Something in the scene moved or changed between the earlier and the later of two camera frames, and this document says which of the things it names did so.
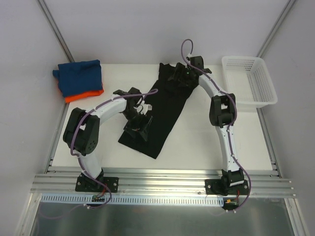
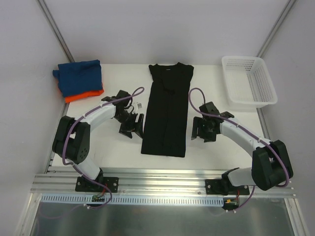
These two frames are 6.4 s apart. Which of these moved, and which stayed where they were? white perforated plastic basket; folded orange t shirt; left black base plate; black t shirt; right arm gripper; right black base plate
Moved: black t shirt; right arm gripper
Stayed: folded orange t shirt; left black base plate; white perforated plastic basket; right black base plate
